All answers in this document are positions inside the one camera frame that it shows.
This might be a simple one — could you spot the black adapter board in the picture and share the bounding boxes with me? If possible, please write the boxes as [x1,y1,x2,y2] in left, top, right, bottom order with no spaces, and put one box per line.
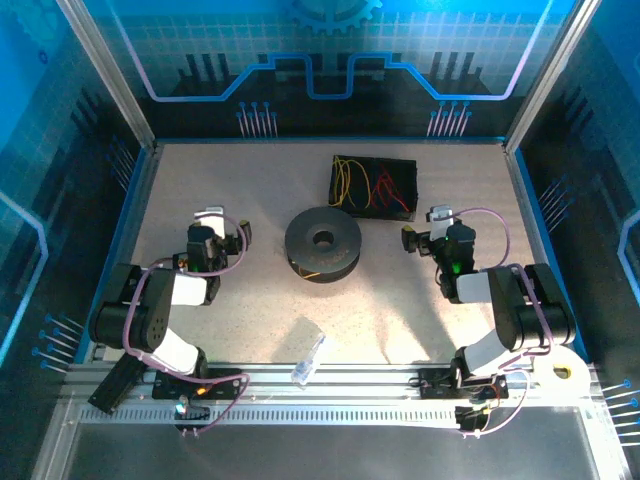
[172,394,211,432]
[453,402,494,435]

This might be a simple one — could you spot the slotted grey cable duct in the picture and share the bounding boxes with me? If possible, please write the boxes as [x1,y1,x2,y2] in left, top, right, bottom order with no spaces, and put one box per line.
[79,403,591,427]

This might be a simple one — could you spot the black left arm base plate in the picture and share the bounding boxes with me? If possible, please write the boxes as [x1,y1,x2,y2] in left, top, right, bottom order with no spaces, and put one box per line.
[152,367,247,401]

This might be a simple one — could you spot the black metal bracket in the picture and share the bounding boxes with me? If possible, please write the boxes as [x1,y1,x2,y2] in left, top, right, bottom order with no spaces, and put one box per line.
[87,349,151,415]

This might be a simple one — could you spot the aluminium mounting rail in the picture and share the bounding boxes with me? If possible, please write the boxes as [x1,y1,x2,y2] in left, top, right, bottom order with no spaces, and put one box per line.
[62,362,601,404]

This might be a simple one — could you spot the white tape roll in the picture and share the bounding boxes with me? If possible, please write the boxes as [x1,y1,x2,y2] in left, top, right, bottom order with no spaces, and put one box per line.
[532,344,592,397]

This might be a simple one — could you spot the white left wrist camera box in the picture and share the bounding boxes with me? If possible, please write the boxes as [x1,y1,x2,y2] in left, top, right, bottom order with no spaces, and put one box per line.
[193,205,225,236]

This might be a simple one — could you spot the aluminium frame post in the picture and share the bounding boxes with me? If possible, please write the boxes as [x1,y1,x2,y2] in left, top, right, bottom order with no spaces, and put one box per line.
[54,0,157,151]
[502,0,604,154]

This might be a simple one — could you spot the black perforated cable spool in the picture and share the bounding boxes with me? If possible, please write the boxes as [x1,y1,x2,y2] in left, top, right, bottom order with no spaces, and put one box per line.
[283,205,364,285]

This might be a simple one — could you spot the red cable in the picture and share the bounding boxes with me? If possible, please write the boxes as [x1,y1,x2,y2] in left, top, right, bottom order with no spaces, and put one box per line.
[382,169,412,210]
[372,164,399,209]

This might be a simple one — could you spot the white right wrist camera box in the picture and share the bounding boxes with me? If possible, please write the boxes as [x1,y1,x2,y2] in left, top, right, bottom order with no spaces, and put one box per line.
[425,203,455,241]

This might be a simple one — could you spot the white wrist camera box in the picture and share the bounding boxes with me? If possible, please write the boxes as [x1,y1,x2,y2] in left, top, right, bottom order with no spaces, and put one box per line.
[193,205,225,236]
[425,203,455,241]

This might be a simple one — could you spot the clear plastic bag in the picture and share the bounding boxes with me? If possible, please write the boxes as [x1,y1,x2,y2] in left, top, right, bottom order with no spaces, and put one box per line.
[282,314,335,389]

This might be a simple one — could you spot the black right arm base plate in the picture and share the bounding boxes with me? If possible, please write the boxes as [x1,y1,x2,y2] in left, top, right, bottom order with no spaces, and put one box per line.
[417,367,510,401]

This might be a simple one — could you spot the black plastic bin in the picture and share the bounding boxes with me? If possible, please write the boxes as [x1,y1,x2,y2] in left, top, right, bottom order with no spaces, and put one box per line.
[327,153,419,224]

